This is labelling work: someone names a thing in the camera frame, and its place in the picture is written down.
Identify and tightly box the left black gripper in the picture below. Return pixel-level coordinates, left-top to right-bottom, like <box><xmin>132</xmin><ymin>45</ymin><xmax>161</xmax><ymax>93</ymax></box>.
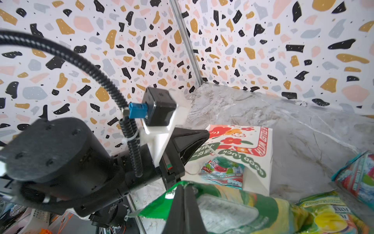
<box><xmin>111</xmin><ymin>128</ymin><xmax>209</xmax><ymax>202</ymax></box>

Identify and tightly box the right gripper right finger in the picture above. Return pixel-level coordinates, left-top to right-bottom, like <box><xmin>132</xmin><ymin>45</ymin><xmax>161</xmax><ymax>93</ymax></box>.
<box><xmin>184</xmin><ymin>186</ymin><xmax>207</xmax><ymax>234</ymax></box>

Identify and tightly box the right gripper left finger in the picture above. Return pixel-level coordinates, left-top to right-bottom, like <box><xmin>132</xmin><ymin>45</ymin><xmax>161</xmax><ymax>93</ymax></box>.
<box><xmin>162</xmin><ymin>185</ymin><xmax>185</xmax><ymax>234</ymax></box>

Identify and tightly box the green spring tea packet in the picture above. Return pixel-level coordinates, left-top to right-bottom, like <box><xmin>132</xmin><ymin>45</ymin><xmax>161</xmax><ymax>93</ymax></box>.
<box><xmin>295</xmin><ymin>190</ymin><xmax>373</xmax><ymax>234</ymax></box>
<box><xmin>137</xmin><ymin>181</ymin><xmax>309</xmax><ymax>234</ymax></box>

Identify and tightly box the white paper gift bag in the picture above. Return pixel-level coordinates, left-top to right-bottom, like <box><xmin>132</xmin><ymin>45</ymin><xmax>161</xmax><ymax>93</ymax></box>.
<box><xmin>182</xmin><ymin>125</ymin><xmax>273</xmax><ymax>196</ymax></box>

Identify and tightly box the teal Fox's candy packet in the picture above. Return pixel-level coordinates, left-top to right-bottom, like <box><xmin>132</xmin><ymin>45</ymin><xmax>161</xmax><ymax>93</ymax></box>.
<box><xmin>331</xmin><ymin>151</ymin><xmax>374</xmax><ymax>209</ymax></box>

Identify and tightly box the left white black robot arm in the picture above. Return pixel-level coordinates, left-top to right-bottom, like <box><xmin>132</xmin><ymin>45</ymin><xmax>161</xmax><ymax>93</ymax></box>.
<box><xmin>1</xmin><ymin>118</ymin><xmax>209</xmax><ymax>217</ymax></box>

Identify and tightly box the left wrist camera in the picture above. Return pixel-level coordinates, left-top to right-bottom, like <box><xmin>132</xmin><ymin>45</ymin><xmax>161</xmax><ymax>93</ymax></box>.
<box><xmin>128</xmin><ymin>87</ymin><xmax>191</xmax><ymax>167</ymax></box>

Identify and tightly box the black corrugated cable conduit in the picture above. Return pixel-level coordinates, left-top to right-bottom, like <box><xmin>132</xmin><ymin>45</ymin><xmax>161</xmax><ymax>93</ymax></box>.
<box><xmin>0</xmin><ymin>30</ymin><xmax>144</xmax><ymax>178</ymax></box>

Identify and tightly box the left metal corner post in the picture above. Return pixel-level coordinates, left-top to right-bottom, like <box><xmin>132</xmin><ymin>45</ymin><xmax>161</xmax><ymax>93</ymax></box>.
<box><xmin>169</xmin><ymin>0</ymin><xmax>203</xmax><ymax>87</ymax></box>

